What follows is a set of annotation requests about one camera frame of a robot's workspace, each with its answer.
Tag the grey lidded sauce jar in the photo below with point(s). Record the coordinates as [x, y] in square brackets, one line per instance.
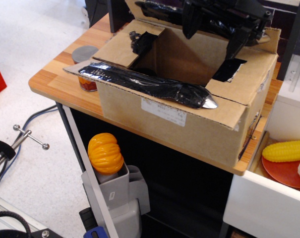
[82, 54]

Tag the brown cardboard box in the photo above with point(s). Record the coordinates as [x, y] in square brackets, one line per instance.
[181, 91]

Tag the orange plate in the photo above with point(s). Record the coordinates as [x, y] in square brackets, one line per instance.
[285, 173]

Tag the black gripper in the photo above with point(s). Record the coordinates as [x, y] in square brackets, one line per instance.
[247, 18]

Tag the orange plastic pumpkin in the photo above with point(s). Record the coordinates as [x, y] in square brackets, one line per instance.
[104, 154]

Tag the yellow plastic corn cob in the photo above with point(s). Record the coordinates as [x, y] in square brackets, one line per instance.
[282, 152]

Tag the white drawer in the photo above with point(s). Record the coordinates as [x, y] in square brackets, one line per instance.
[258, 205]

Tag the grey plastic holder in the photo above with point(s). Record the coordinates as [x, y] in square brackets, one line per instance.
[118, 201]

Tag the black post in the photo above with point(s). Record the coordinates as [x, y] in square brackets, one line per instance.
[116, 10]

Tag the metal clamp with handle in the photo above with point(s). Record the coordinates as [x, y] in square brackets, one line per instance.
[7, 152]

